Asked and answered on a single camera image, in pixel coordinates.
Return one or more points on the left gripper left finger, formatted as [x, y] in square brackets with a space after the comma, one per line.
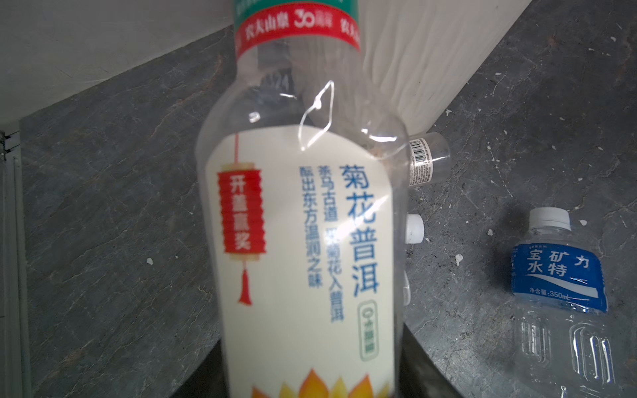
[208, 380]

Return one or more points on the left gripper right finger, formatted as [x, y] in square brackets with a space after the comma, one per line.
[419, 377]

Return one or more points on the blue label water bottle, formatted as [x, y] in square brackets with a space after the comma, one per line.
[564, 345]

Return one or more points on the small blue label bottle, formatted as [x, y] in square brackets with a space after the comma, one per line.
[415, 230]

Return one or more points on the peacock label tea bottle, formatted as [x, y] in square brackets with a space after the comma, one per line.
[303, 169]

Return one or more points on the cream ribbed trash bin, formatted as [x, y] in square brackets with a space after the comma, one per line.
[420, 54]

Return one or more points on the orange white label bottle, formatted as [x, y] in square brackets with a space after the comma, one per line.
[430, 159]

